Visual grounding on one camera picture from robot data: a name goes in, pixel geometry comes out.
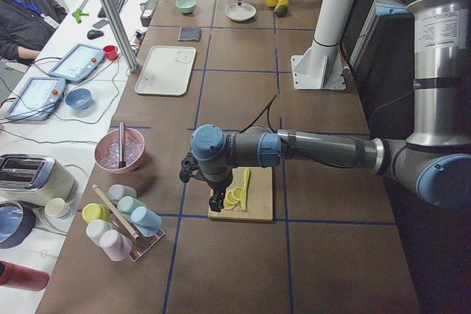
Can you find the cream round plate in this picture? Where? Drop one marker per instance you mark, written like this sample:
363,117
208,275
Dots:
240,12

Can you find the white bear tray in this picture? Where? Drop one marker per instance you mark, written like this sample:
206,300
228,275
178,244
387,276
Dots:
166,71

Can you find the lemon slice two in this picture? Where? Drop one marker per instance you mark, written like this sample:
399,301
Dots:
231,198

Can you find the lemon slice one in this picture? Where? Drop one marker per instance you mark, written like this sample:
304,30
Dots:
237,192

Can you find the lemon slice three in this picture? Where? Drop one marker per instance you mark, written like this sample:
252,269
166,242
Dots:
229,205

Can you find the yellow plastic knife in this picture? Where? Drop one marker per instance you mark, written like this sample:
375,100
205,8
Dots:
244,191

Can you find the yellow lemon near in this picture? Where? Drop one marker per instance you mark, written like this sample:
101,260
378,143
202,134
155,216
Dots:
271,3

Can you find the yellow lemon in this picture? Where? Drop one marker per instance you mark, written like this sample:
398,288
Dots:
283,3
271,3

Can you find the yellow lemon far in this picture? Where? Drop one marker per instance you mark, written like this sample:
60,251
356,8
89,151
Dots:
283,3

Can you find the bamboo cutting board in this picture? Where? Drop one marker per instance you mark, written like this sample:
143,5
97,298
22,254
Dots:
259,199

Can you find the green avocado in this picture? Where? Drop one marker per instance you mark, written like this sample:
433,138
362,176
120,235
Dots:
281,11

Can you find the mint green bowl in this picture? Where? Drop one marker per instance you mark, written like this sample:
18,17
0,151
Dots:
185,6

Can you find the grey folded cloth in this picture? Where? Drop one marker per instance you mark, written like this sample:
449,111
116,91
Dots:
190,34

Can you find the black box with label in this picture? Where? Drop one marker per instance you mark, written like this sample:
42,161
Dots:
147,12

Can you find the cup rack with cups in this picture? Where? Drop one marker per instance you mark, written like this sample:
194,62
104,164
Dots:
140,243

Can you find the pink bowl with ice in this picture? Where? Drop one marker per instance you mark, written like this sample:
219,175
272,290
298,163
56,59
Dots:
106,151

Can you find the red cup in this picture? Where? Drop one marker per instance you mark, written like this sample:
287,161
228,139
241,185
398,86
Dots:
111,52

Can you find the black computer mouse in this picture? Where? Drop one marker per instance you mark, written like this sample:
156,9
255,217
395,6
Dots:
94,34

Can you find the blue bowl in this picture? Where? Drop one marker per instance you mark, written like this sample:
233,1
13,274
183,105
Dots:
79,99

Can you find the teach pendant far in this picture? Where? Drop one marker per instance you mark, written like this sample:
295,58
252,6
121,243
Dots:
78,63

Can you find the teach pendant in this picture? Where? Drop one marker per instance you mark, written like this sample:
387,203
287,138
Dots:
78,63
37,100

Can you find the cream toaster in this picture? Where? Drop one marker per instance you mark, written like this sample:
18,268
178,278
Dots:
34,179

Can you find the teach pendant near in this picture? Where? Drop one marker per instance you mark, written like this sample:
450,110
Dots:
37,100

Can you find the seated person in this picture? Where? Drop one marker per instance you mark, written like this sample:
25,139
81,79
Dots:
27,26

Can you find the red water bottle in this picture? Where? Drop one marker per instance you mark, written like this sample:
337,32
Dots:
23,278

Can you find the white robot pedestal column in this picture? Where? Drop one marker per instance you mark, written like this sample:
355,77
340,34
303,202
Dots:
320,67

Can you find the aluminium frame post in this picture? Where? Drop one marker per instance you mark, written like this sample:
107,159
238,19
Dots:
120,34

